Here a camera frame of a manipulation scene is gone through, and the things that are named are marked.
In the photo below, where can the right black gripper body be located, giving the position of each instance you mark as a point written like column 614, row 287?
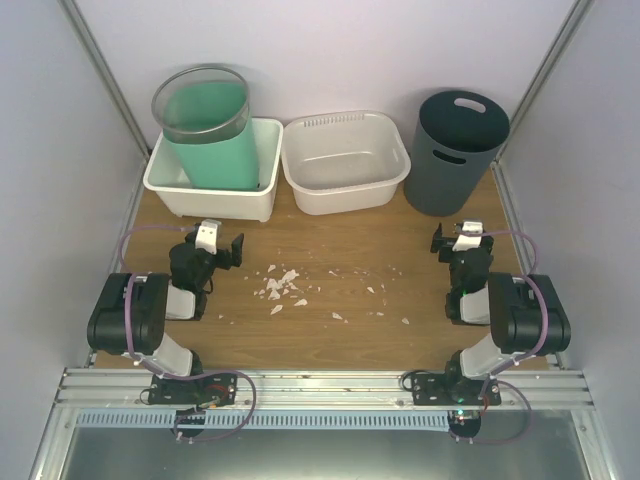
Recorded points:
column 443, row 256

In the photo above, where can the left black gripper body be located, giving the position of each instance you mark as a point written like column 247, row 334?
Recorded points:
column 202, row 278

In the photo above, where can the white rectangular tub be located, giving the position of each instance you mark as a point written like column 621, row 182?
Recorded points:
column 165, row 176

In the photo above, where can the dark grey round bin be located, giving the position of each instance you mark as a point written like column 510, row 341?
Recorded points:
column 458, row 134

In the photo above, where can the green plastic bin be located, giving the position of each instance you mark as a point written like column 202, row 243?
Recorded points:
column 226, row 165

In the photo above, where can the translucent white wash basin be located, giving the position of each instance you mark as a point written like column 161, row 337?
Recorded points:
column 343, row 162

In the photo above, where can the silver wire mesh bin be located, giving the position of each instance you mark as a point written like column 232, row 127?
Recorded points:
column 203, row 104

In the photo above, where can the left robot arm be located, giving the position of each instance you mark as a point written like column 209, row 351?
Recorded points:
column 131, row 312

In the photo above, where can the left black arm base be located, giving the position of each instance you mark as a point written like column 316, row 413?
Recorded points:
column 212, row 391

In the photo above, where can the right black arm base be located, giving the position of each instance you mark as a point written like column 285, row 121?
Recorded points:
column 439, row 389

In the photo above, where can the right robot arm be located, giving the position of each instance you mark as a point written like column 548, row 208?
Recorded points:
column 524, row 314

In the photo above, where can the white debris pile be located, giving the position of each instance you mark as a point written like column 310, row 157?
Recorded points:
column 282, row 288

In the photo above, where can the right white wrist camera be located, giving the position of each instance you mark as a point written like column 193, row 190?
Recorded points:
column 469, row 235

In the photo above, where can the aluminium front rail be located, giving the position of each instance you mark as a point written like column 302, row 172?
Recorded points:
column 319, row 390

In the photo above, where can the grey slotted cable duct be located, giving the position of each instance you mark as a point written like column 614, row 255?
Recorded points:
column 229, row 419

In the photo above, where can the right aluminium frame post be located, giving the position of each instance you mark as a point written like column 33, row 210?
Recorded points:
column 567, row 30

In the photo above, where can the aluminium frame post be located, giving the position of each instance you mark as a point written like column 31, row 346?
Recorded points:
column 567, row 30
column 89, row 43

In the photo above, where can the left aluminium frame post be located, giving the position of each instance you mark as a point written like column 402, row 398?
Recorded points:
column 89, row 43

